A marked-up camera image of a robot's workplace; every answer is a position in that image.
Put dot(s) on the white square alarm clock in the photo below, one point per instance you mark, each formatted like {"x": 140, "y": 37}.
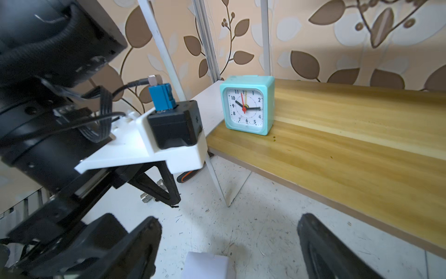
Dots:
{"x": 207, "y": 266}

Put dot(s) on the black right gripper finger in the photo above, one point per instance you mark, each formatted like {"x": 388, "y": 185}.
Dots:
{"x": 326, "y": 256}

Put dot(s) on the wooden two-tier shelf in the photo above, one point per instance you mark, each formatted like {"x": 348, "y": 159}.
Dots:
{"x": 376, "y": 154}

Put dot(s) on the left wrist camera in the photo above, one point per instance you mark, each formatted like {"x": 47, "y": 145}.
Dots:
{"x": 171, "y": 133}

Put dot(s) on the metal pipe fitting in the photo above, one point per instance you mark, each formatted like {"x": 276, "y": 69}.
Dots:
{"x": 145, "y": 198}

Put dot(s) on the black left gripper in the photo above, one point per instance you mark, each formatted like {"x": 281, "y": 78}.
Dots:
{"x": 54, "y": 241}

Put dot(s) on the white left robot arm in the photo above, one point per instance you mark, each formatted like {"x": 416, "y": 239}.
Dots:
{"x": 48, "y": 48}

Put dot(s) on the teal square alarm clock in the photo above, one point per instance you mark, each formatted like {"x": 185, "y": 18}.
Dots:
{"x": 249, "y": 103}

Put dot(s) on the orange black pliers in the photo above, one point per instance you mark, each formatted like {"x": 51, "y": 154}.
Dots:
{"x": 186, "y": 176}

